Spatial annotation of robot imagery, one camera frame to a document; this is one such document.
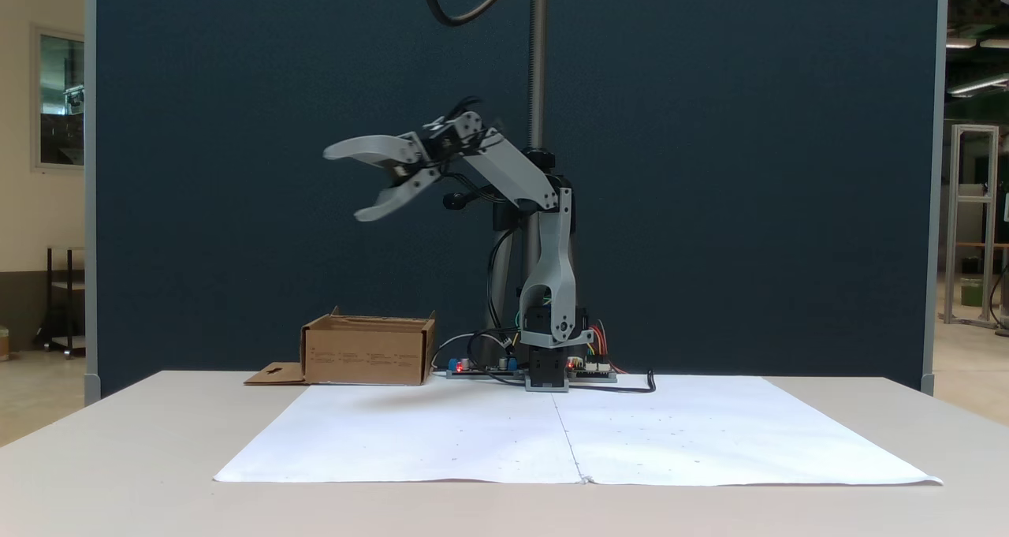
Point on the dark blue partition panel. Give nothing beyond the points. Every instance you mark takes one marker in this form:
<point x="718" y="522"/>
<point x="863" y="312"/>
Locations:
<point x="276" y="245"/>

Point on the aluminium profile frame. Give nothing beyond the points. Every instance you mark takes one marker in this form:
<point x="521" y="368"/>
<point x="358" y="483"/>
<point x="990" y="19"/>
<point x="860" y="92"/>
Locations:
<point x="974" y="221"/>

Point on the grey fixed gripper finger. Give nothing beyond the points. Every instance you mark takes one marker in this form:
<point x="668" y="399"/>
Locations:
<point x="366" y="147"/>

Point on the brown cardboard box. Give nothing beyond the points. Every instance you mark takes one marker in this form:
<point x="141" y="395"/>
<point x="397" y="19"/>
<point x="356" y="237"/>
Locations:
<point x="366" y="356"/>

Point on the black tripod camera stand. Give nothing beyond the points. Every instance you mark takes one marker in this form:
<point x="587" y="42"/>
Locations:
<point x="537" y="64"/>

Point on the black shelf cart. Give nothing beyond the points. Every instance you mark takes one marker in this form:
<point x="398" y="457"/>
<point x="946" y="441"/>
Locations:
<point x="67" y="300"/>

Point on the white paper sheet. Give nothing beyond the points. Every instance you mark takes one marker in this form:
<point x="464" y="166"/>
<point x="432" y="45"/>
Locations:
<point x="410" y="434"/>

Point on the blue microcontroller board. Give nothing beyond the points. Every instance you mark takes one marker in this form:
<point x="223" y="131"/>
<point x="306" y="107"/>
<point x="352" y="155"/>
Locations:
<point x="482" y="370"/>

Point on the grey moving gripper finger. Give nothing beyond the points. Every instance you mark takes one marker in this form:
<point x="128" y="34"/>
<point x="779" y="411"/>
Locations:
<point x="398" y="198"/>

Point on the framed wall window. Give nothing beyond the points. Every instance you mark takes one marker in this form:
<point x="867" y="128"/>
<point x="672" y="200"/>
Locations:
<point x="59" y="95"/>

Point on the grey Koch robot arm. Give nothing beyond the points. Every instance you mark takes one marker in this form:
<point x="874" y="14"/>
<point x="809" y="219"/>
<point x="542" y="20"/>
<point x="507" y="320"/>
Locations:
<point x="556" y="269"/>

